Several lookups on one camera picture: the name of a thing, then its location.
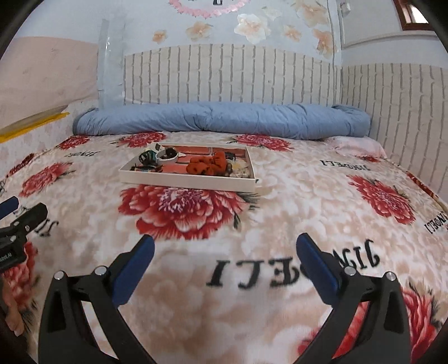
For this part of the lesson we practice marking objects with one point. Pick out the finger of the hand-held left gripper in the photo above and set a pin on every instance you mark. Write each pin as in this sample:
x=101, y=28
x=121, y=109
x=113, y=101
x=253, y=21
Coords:
x=8, y=206
x=33, y=213

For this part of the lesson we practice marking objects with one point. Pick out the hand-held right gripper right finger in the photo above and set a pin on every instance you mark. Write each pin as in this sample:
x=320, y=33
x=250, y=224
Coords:
x=315, y=266

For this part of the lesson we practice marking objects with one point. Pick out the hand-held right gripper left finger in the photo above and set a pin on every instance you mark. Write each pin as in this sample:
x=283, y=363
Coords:
x=136, y=269

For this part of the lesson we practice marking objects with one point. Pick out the white tray with brick lining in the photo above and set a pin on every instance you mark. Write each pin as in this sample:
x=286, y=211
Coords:
x=182, y=182

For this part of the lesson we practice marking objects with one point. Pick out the black oval hair clip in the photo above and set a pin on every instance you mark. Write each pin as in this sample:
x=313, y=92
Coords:
x=170, y=152

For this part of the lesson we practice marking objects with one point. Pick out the person's left hand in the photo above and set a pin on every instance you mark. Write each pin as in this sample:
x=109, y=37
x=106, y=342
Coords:
x=14, y=311

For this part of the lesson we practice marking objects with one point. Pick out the floral printed blanket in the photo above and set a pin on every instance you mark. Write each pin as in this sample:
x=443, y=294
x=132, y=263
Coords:
x=297, y=196

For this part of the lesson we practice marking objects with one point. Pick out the yellow-edged board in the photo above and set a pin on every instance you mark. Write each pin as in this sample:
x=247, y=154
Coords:
x=35, y=120

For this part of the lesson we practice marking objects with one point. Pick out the pink bed sheet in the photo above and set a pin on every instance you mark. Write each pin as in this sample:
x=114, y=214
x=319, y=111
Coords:
x=360, y=145

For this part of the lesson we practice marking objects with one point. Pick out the clear plastic strip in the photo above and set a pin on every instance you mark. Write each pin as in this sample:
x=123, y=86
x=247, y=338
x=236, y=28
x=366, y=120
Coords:
x=110, y=70

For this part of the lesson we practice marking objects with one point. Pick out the rolled blue quilt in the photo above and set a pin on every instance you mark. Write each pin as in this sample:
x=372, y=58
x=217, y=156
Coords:
x=210, y=119

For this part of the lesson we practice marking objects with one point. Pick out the floral wall decal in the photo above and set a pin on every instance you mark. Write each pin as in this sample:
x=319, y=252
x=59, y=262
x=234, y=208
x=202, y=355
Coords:
x=252, y=26

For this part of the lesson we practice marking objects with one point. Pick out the brown window frame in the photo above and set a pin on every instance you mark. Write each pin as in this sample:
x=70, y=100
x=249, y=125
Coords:
x=402, y=14

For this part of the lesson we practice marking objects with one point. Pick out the pink petal wall decal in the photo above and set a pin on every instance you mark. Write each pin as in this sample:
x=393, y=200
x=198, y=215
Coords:
x=210, y=12

